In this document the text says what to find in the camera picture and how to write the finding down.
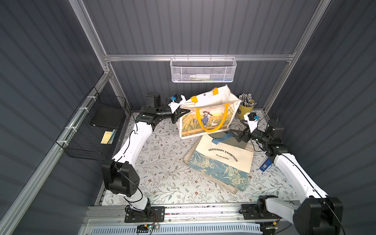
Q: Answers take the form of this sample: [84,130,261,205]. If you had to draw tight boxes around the olive green canvas bag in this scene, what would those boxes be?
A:
[210,132,253,150]

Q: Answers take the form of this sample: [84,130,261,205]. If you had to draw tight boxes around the cream tote bag front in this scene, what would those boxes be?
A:
[183,119,253,194]

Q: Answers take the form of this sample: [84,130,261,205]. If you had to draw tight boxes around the cream tote yellow handles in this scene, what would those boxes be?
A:
[178,85,241,139]

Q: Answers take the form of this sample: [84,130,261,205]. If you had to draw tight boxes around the cream tote blue print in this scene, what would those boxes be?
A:
[187,131,255,192]

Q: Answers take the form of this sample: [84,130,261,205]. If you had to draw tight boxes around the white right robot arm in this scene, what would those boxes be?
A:
[229,113,345,235]

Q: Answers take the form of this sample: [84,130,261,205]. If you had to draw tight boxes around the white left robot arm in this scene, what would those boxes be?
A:
[102,92,190,213]

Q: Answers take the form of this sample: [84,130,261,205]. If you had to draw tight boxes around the yellow pencil cup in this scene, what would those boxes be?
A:
[236,99,255,119]

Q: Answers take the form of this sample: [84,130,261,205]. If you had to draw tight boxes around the blue black marker device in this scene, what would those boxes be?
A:
[259,159,272,172]

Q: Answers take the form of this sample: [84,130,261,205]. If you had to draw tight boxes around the bundle of pencils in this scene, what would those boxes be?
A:
[239,93,257,108]

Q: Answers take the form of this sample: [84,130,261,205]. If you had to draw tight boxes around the white tube in basket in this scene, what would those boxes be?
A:
[190,74,211,80]

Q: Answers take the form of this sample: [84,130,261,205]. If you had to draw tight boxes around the black notebook in basket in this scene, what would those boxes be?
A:
[90,105,124,129]

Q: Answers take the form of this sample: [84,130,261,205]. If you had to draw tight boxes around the yellow sticky notepad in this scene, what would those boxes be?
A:
[100,131,113,145]

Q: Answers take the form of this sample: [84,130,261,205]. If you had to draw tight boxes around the small green circuit board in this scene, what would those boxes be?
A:
[136,224,155,234]

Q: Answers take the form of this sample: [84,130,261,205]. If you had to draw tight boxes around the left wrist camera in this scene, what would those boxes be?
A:
[168,94,186,113]

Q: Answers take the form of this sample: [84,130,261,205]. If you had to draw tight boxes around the white wire wall basket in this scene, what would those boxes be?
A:
[170,56,237,83]

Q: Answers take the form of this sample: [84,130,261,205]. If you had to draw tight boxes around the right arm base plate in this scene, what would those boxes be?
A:
[238,204,261,220]

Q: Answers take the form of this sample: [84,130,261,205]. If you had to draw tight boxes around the black wire wall basket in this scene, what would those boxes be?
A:
[56,89,127,161]

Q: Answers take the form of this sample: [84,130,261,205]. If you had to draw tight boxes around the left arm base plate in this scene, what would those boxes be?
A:
[124,206,165,223]

